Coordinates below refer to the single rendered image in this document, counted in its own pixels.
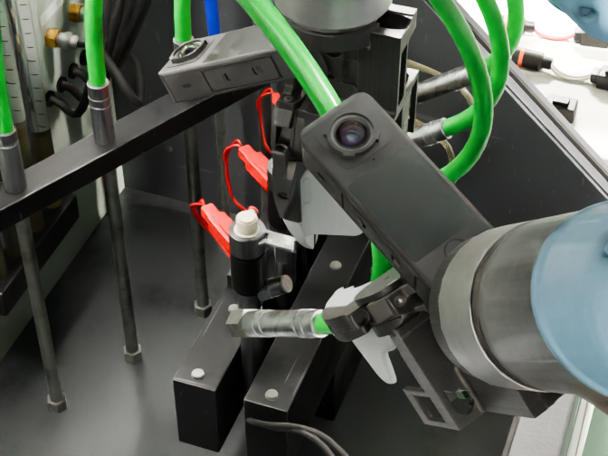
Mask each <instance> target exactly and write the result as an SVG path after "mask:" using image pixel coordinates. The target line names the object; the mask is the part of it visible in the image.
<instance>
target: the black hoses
mask: <svg viewBox="0 0 608 456"><path fill-rule="evenodd" d="M111 1H112V0H103V13H102V26H103V51H104V60H105V70H106V78H107V79H108V80H109V81H110V78H111V76H112V78H113V79H114V81H115V82H116V83H117V85H118V86H119V88H120V90H121V91H122V93H123V94H124V96H125V97H126V98H127V100H128V102H129V103H130V104H131V105H132V106H133V107H134V108H139V107H143V106H144V104H145V100H146V83H145V76H144V71H143V67H142V64H141V62H140V60H139V59H138V57H137V56H136V55H135V54H134V53H133V52H131V50H132V48H133V46H134V44H135V42H136V40H137V38H138V34H139V32H140V30H141V27H142V25H143V23H144V21H145V18H146V16H147V12H148V10H149V8H150V6H151V3H152V0H142V2H141V4H140V7H139V9H138V12H137V14H136V17H135V19H134V22H133V24H132V26H131V29H130V31H129V34H128V37H127V40H126V41H125V39H126V35H127V32H128V27H129V24H130V20H131V17H132V15H133V11H134V7H135V4H136V1H137V0H115V4H114V8H113V13H112V16H111V21H110V25H109V16H110V9H111ZM125 2H126V3H125ZM124 6H125V7H124ZM108 27H109V31H108ZM107 33H108V35H107ZM106 37H107V39H106ZM124 42H125V43H124ZM123 44H124V45H123ZM77 47H79V48H85V38H79V39H78V41H77ZM126 60H128V61H129V62H130V64H131V65H132V67H133V69H134V72H135V77H136V86H137V96H136V94H135V93H134V91H133V90H132V89H131V88H130V87H129V85H128V83H127V81H126V80H125V78H124V77H123V75H122V74H121V72H120V70H119V69H120V68H121V67H122V66H123V64H124V63H125V61H126ZM80 64H81V65H84V66H85V65H87V58H86V50H82V52H81V55H80ZM68 76H69V78H70V79H75V78H76V77H78V78H81V79H82V80H83V81H84V82H85V83H86V84H85V87H84V90H83V93H82V92H81V91H80V90H79V89H78V88H77V86H75V85H74V84H72V83H70V82H67V79H66V77H62V76H61V77H60V78H59V79H58V81H57V85H56V89H57V91H58V92H60V93H63V92H64V91H65V90H66V91H68V92H69V93H70V94H71V95H72V96H73V97H74V98H75V99H76V100H77V101H79V102H80V103H79V105H78V107H77V108H76V109H74V108H73V107H72V106H71V105H70V104H68V103H67V102H66V101H65V100H64V99H62V98H61V97H57V96H55V92H54V91H53V90H48V91H47V93H46V95H45V98H46V104H47V107H51V106H52V105H55V106H57V107H59V108H60V109H61V110H62V111H63V112H64V113H65V114H66V115H68V116H70V117H71V118H80V117H81V116H82V115H83V114H84V112H85V111H86V110H87V108H88V106H89V100H88V88H87V81H88V80H89V75H88V73H87V72H86V71H85V70H83V69H80V68H79V66H78V64H77V63H74V62H73V63H72V64H71V65H70V67H69V70H68Z"/></svg>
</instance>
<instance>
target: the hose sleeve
mask: <svg viewBox="0 0 608 456"><path fill-rule="evenodd" d="M322 310H323V309H294V310H272V309H258V310H249V311H247V312H246V313H245V314H244V315H243V317H242V330H243V331H244V333H245V334H246V335H248V336H251V337H300V338H306V337H307V338H314V337H325V336H327V335H321V334H319V333H318V332H317V331H316V329H315V327H314V321H315V318H316V316H317V315H318V314H319V313H322V312H321V311H322Z"/></svg>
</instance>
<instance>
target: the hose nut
mask: <svg viewBox="0 0 608 456"><path fill-rule="evenodd" d="M249 310H257V309H232V311H231V313H230V315H229V317H228V319H227V321H226V323H225V325H226V327H228V329H229V331H230V333H231V335H232V337H251V336H248V335H246V334H245V333H244V331H243V330H242V317H243V315H244V314H245V313H246V312H247V311H249Z"/></svg>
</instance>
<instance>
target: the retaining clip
mask: <svg viewBox="0 0 608 456"><path fill-rule="evenodd" d="M265 235H268V237H267V239H266V240H265V239H260V240H259V241H258V245H259V246H262V245H264V244H265V245H268V246H270V247H274V248H278V249H281V250H284V251H287V252H294V251H293V244H294V240H295V238H294V237H291V236H288V235H285V234H281V233H276V232H272V231H269V230H266V233H265ZM297 251H298V250H297ZM294 253H297V252H294Z"/></svg>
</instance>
